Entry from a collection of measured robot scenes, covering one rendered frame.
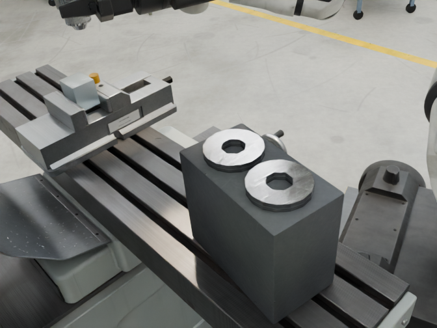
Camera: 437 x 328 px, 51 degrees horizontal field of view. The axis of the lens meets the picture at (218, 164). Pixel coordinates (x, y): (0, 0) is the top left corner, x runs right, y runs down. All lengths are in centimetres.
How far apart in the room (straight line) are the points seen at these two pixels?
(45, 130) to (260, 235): 61
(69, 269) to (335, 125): 203
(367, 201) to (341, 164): 109
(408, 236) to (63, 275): 86
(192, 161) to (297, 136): 197
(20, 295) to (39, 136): 34
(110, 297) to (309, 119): 195
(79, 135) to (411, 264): 85
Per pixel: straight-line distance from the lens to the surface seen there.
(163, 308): 122
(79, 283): 99
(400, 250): 127
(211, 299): 72
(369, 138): 264
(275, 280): 61
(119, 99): 104
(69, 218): 101
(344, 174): 236
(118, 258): 98
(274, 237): 55
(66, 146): 101
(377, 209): 134
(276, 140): 144
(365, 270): 76
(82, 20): 89
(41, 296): 107
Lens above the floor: 149
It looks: 38 degrees down
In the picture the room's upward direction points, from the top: 5 degrees counter-clockwise
